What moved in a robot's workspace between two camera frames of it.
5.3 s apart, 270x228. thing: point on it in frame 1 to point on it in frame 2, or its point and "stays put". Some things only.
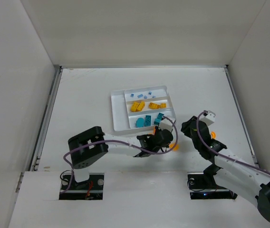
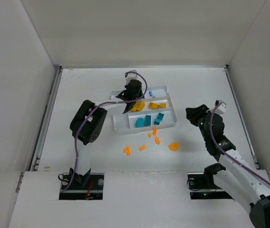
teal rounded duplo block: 139,122 stays put
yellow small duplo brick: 163,105 stays put
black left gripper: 163,137 to 130,95
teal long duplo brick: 148,120 stays put
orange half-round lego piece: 176,147 stays put
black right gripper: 194,129 to 197,114
